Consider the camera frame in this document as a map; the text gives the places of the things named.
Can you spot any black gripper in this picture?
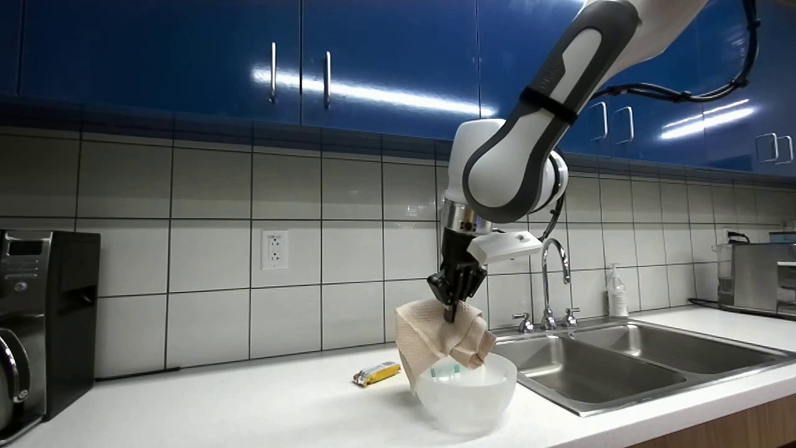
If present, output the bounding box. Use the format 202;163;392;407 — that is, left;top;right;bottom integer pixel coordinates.
426;228;491;327

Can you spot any cream towel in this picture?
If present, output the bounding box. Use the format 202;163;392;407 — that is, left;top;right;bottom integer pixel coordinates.
392;297;498;392

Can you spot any clear plastic bowl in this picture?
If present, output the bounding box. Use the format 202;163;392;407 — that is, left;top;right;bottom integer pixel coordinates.
411;353;519;439

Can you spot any yellow and silver lighter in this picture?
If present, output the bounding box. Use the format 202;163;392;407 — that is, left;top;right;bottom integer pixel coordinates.
350;360;404;392

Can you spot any chrome gooseneck faucet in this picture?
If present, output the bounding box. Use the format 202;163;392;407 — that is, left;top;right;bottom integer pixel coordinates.
509;238;583;337

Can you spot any clear soap bottle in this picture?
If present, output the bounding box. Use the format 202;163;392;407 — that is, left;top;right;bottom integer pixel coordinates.
601;264;631;321

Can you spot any stainless steel double sink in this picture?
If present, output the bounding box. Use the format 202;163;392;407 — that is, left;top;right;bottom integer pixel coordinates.
482;317;796;418

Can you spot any stainless steel countertop appliance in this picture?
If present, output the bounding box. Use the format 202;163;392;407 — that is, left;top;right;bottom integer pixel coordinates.
715;229;796;321

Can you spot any wide blue cabinet door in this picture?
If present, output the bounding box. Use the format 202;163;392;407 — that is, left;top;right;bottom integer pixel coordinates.
14;0;302;129

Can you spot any black coffee machine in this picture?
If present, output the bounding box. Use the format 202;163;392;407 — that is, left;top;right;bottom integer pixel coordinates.
0;229;101;448

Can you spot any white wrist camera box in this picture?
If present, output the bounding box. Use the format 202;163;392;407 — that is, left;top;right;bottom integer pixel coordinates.
466;228;548;266

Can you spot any white wall power outlet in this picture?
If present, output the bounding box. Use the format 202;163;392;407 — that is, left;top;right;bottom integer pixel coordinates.
258;229;291;274

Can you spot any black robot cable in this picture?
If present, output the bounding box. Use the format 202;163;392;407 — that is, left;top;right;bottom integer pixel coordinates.
594;0;763;107

